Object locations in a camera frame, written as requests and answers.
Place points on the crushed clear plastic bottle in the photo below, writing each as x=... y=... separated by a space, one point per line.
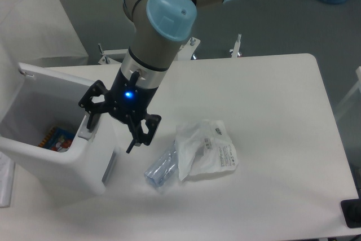
x=159 y=173

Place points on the white crumpled plastic bag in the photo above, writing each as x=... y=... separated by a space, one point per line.
x=204 y=148

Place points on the white push-button trash can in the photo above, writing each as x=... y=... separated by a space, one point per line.
x=43 y=128

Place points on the colourful snack package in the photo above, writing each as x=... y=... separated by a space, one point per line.
x=57 y=139

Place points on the white printed cloth cover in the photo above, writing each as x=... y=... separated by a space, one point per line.
x=34 y=31

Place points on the black device at edge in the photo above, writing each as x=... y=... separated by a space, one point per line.
x=351 y=211

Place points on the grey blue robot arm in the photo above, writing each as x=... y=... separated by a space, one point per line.
x=161 y=28

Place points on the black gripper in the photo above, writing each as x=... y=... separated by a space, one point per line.
x=129 y=106

